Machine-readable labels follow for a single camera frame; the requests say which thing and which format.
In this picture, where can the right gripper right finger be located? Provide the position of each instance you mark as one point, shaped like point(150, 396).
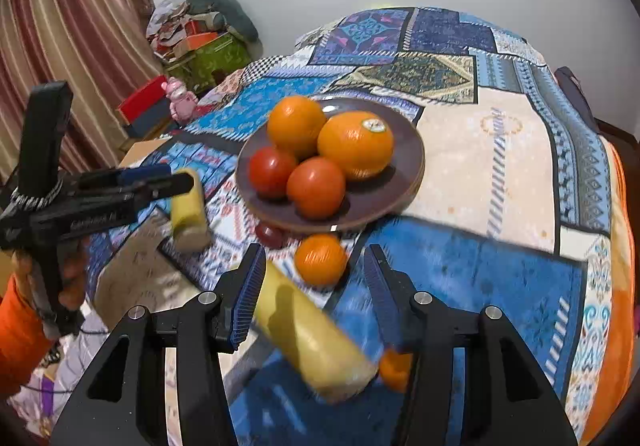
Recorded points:
point(390, 291)

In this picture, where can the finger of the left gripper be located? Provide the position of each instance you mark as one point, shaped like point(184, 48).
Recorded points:
point(112, 178)
point(120, 206)

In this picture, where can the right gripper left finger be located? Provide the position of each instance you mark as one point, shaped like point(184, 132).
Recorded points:
point(238, 291)

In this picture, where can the small dark red plum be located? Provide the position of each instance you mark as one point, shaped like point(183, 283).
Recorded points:
point(272, 237)

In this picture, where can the green-yellow sugarcane piece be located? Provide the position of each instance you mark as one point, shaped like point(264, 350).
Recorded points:
point(332, 366)

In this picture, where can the small tangerine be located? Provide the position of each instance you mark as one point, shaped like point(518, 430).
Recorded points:
point(394, 370)

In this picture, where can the small mandarin orange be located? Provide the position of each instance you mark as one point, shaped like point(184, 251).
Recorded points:
point(320, 260)

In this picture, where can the dark red tomato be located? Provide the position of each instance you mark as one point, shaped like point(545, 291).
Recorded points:
point(269, 170)

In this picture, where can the orange-red tomato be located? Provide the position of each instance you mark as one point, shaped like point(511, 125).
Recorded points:
point(316, 188)

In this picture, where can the orange sleeve forearm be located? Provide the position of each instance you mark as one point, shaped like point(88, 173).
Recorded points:
point(23, 343)

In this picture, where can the left hand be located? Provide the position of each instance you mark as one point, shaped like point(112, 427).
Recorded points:
point(73, 275)

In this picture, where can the cardboard piece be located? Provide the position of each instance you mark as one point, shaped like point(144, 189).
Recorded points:
point(139, 151)

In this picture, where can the red and blue box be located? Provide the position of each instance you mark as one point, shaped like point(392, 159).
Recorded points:
point(145, 110)

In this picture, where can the dark purple plate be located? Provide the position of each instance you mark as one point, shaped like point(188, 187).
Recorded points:
point(389, 192)

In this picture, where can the pink plush toy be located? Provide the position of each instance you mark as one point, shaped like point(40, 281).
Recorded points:
point(182, 101)

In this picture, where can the green patterned box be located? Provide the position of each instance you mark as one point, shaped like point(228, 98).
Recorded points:
point(205, 68)

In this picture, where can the orange with sticker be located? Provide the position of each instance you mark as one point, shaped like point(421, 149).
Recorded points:
point(360, 143)

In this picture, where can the striped red curtain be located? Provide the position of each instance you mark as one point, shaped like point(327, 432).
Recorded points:
point(98, 47)

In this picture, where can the plain orange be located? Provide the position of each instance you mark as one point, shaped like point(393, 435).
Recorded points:
point(294, 126)

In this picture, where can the dark green pillow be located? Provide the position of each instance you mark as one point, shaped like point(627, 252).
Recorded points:
point(237, 21)

